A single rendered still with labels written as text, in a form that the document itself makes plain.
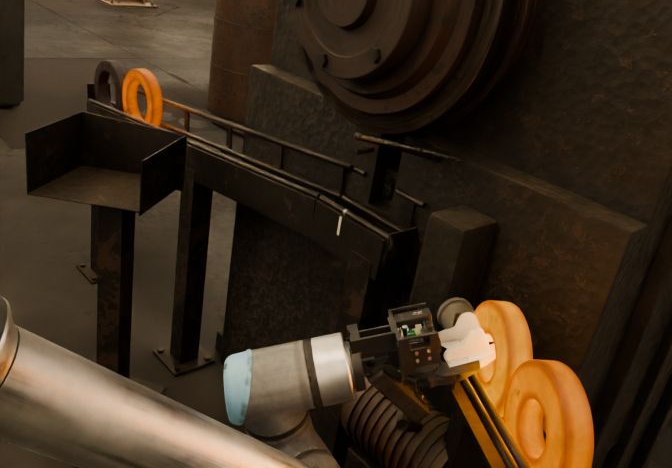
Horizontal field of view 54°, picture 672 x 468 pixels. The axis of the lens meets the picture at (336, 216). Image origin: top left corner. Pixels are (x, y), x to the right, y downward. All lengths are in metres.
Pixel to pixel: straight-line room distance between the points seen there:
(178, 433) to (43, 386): 0.14
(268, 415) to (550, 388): 0.35
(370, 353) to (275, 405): 0.14
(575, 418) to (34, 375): 0.52
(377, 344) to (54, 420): 0.42
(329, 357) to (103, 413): 0.33
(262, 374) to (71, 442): 0.31
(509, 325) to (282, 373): 0.30
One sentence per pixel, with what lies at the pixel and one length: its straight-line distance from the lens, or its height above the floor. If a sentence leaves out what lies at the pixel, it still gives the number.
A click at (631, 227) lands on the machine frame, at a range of 1.05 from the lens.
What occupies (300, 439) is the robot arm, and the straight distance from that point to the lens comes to 0.93.
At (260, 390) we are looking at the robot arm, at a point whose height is 0.66.
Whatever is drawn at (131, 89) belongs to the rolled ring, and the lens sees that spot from 2.03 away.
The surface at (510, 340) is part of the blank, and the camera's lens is 0.87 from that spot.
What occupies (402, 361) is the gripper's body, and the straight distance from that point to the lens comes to 0.86.
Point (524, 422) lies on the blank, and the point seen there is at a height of 0.71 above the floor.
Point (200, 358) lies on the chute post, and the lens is 1.99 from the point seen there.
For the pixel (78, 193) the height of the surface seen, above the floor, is 0.60.
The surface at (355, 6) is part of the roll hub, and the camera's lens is 1.07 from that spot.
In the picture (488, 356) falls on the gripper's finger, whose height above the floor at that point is 0.73.
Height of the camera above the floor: 1.21
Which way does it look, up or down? 24 degrees down
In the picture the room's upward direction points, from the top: 10 degrees clockwise
